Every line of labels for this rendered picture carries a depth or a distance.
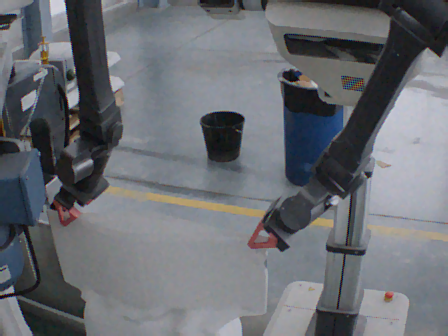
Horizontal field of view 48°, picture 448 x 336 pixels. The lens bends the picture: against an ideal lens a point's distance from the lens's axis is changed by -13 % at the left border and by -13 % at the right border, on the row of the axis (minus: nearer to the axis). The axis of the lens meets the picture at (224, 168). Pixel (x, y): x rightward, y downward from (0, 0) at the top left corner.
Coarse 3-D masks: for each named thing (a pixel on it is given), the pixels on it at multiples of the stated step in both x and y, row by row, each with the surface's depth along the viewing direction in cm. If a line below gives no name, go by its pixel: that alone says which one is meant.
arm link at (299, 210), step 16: (320, 176) 95; (304, 192) 89; (320, 192) 90; (336, 192) 93; (352, 192) 93; (288, 208) 91; (304, 208) 89; (320, 208) 92; (288, 224) 91; (304, 224) 90
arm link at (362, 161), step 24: (384, 0) 66; (408, 24) 66; (384, 48) 70; (408, 48) 67; (432, 48) 65; (384, 72) 72; (408, 72) 71; (360, 96) 79; (384, 96) 75; (360, 120) 81; (384, 120) 82; (336, 144) 88; (360, 144) 84; (336, 168) 92; (360, 168) 90
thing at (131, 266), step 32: (96, 224) 117; (128, 224) 117; (160, 224) 116; (192, 224) 112; (64, 256) 122; (96, 256) 116; (128, 256) 111; (160, 256) 110; (192, 256) 110; (224, 256) 110; (256, 256) 109; (96, 288) 122; (128, 288) 116; (160, 288) 114; (192, 288) 114; (224, 288) 114; (256, 288) 112; (96, 320) 123; (128, 320) 120; (160, 320) 118; (192, 320) 116; (224, 320) 116
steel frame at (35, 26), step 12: (36, 0) 632; (48, 0) 635; (144, 0) 935; (156, 0) 928; (24, 12) 640; (36, 12) 640; (48, 12) 641; (24, 24) 646; (36, 24) 648; (48, 24) 647; (24, 36) 651; (36, 36) 656; (48, 36) 652; (24, 48) 658; (36, 48) 665
